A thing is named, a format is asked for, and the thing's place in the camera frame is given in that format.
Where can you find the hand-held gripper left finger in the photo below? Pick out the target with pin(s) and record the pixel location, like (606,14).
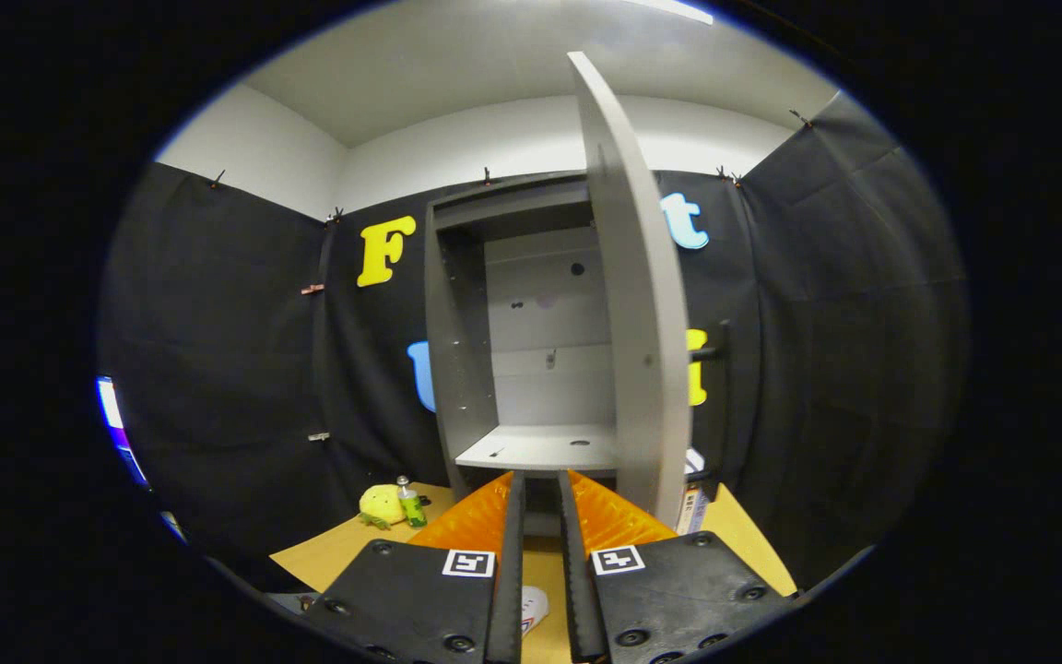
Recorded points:
(420,599)

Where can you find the stack of books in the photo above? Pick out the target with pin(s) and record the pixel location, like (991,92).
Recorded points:
(694,503)

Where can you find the beige shoe cabinet door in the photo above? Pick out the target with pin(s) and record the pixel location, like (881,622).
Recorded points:
(646,304)

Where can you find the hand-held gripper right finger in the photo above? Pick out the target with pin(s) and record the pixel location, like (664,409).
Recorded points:
(678,599)

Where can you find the long ceiling light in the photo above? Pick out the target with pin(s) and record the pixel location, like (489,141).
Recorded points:
(674,9)

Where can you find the grey shoe cabinet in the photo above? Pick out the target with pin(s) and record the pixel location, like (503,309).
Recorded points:
(549,286)

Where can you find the black backdrop cloth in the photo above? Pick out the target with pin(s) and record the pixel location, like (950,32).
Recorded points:
(218,323)

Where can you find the yellow plush toy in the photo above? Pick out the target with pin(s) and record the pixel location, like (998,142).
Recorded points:
(381,505)

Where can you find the lit monitor screen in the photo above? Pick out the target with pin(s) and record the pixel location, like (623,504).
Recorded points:
(116,429)

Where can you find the green bottle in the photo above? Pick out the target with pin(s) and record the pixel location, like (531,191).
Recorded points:
(412,505)

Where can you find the white shoe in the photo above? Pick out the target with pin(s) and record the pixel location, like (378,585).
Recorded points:
(536,606)

